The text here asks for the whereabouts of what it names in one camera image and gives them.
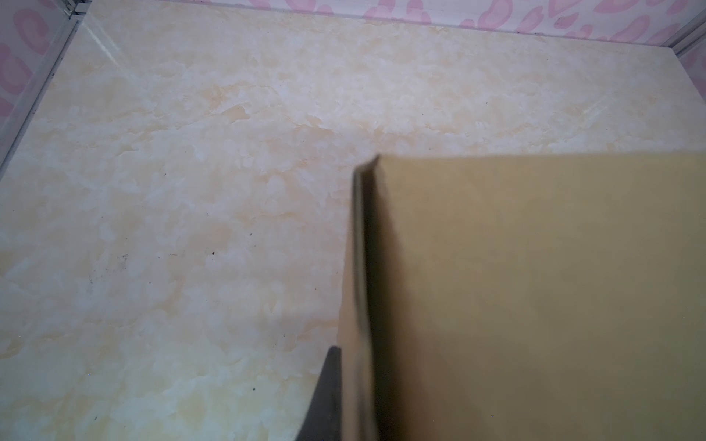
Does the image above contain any brown cardboard box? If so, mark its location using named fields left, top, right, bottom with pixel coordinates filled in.
left=338, top=153, right=705, bottom=440

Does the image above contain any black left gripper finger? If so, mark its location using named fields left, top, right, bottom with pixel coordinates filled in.
left=295, top=347, right=342, bottom=441

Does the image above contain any back left aluminium post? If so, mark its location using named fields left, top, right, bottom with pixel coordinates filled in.
left=1, top=0, right=91, bottom=173

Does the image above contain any aluminium post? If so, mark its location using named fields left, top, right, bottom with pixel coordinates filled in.
left=1, top=0, right=91, bottom=173
left=662, top=10, right=706, bottom=57

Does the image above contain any back right aluminium post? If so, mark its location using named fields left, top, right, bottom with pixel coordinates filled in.
left=662, top=10, right=706, bottom=57

